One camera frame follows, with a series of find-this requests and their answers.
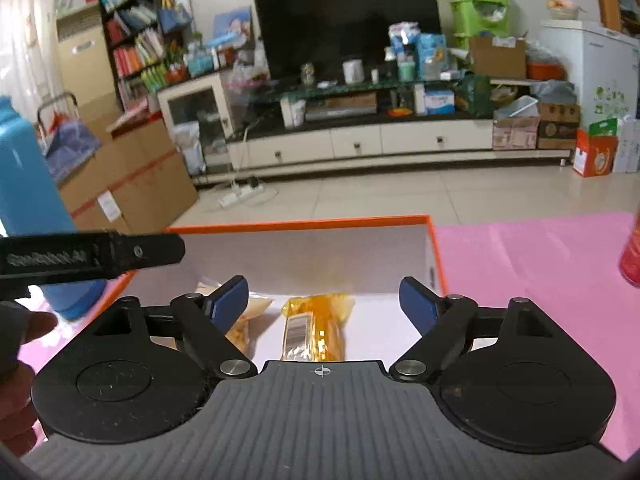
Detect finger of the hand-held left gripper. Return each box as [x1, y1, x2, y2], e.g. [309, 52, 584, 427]
[117, 232, 186, 277]

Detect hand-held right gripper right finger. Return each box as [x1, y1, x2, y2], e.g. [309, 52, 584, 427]
[389, 276, 557, 381]

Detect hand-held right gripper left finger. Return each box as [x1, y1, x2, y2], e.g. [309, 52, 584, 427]
[92, 275, 259, 380]

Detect yellow clear snack packet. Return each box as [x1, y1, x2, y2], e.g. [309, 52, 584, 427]
[281, 294, 355, 362]

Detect orange cardboard box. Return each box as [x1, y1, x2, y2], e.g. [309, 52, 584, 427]
[75, 215, 449, 363]

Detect person's left hand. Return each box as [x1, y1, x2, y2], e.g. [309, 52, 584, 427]
[0, 310, 57, 457]

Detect pale snack packet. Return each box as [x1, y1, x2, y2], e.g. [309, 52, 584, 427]
[195, 282, 275, 356]

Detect large taped cardboard boxes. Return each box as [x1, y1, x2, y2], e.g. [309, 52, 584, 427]
[57, 119, 199, 236]

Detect blue thermos jug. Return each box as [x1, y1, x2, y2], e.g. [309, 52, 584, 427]
[0, 95, 109, 322]

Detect white power strip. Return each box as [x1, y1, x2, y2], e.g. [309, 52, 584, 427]
[217, 182, 266, 209]

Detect pink floral tablecloth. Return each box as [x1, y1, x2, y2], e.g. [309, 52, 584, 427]
[15, 212, 640, 462]

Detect folding cart with blue bag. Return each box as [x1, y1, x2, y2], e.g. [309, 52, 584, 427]
[37, 92, 104, 182]

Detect white glass door cabinet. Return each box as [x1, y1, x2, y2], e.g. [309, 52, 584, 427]
[157, 72, 236, 175]

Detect white tv stand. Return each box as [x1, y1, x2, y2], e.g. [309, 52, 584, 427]
[227, 79, 576, 177]

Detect beige standing air conditioner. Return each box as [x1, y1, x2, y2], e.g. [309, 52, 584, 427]
[55, 5, 122, 127]

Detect printed pink carton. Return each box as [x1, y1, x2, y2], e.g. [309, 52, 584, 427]
[492, 110, 541, 151]

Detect blue tissue pack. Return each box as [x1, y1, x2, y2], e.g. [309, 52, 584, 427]
[424, 85, 457, 115]

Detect dark bookshelf with books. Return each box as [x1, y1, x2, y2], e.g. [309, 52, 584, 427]
[92, 0, 194, 111]

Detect green shopping bag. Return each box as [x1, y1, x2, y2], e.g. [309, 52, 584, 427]
[455, 74, 494, 117]

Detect red drink can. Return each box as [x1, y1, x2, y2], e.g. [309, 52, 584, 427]
[619, 210, 640, 289]

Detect brown printed carton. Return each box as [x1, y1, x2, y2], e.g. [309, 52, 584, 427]
[537, 103, 581, 150]

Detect orange gift box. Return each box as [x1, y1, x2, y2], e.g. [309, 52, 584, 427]
[573, 118, 621, 178]

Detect framed picture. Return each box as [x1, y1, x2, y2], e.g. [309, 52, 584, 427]
[214, 7, 254, 49]

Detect brown cardboard box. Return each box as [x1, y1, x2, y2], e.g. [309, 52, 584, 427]
[467, 36, 529, 80]

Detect white refrigerator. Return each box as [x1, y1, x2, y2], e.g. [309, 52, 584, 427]
[539, 20, 640, 132]

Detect black television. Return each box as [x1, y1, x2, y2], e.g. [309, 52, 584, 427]
[251, 0, 444, 82]

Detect green plastic storage rack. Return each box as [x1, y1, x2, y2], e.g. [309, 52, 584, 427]
[445, 0, 511, 52]

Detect fruit bowl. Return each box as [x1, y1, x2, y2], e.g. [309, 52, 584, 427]
[547, 0, 581, 21]

